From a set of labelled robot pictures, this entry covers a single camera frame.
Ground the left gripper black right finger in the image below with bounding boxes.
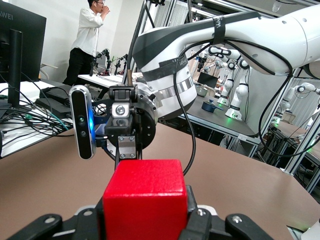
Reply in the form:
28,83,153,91
178,186,276,240

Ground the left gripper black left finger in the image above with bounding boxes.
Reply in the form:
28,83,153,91
0,194,105,240

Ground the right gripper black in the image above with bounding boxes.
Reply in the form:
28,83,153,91
104,84,157,161

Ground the red wooden cube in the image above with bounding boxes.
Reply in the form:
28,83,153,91
102,158,189,240

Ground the white table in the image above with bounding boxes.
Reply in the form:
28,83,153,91
77,73,131,89

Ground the flat black box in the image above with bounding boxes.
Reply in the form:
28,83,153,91
34,84,76,119

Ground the grey-green pot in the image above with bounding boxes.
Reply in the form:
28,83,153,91
195,84,209,98

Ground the dark blue pot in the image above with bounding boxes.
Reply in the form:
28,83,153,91
201,99,225,114

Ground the person in white shirt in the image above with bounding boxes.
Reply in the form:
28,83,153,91
62,0,111,87

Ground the black computer monitor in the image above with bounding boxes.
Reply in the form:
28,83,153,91
0,1,47,109

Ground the cable with brass connector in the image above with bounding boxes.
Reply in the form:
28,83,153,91
126,0,151,86

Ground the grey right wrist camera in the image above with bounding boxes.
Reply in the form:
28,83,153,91
68,84,98,160

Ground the green desk cable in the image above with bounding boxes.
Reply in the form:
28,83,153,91
48,112,74,131

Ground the black velcro strap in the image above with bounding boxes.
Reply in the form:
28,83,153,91
211,15,226,45
143,56,190,83

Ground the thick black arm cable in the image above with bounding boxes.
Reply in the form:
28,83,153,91
173,71,197,176

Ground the black workbench with aluminium frame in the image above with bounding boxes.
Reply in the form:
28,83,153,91
159,94,262,153

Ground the black hanging cable loop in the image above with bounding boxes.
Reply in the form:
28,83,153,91
258,73,320,158

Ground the black cable looped along arm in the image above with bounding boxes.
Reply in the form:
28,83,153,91
183,37,294,76

